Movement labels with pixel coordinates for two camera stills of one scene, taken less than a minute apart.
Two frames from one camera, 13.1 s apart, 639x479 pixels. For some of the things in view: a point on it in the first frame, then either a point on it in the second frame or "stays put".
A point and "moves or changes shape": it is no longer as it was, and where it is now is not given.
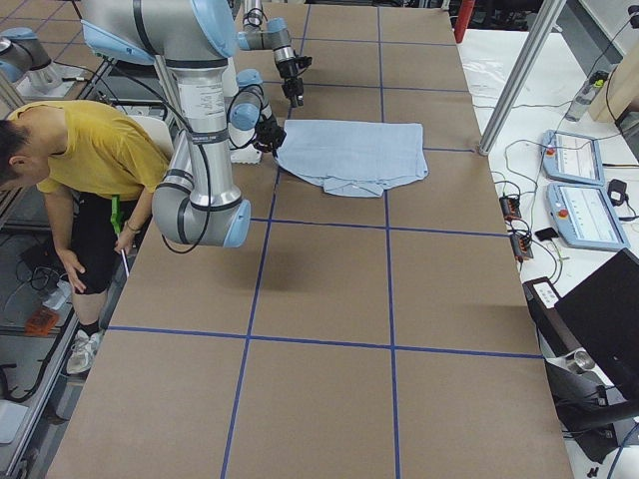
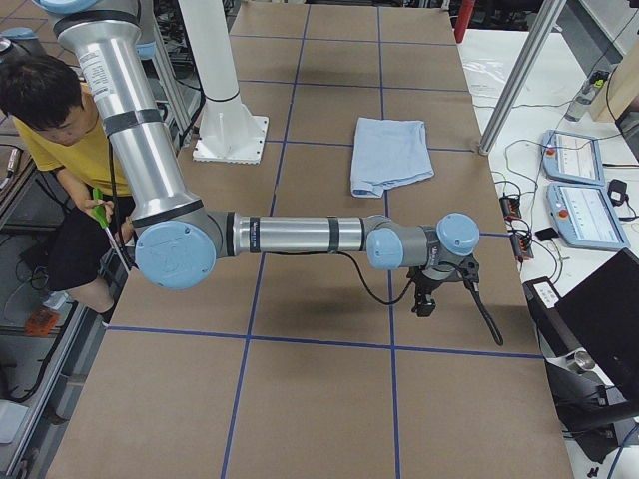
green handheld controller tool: (116, 213) → (99, 211)
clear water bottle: (585, 95) stays put
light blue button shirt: (350, 158) moves or changes shape
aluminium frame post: (531, 52) stays put
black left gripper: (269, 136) → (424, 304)
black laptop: (602, 316) stays put
